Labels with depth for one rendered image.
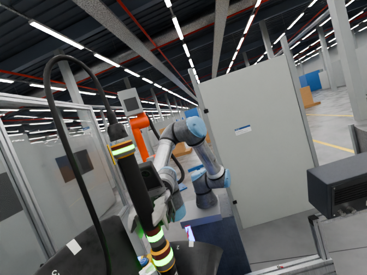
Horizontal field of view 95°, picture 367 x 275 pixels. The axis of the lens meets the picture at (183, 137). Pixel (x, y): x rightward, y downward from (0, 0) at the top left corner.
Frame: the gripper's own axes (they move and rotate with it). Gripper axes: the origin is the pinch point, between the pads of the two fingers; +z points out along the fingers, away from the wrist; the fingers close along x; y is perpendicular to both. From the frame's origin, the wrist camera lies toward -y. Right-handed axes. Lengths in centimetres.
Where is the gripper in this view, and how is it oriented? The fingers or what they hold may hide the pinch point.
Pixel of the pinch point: (142, 221)
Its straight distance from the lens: 37.7
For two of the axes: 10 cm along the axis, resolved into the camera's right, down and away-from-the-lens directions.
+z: -0.2, 1.0, -9.9
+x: -9.5, 3.1, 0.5
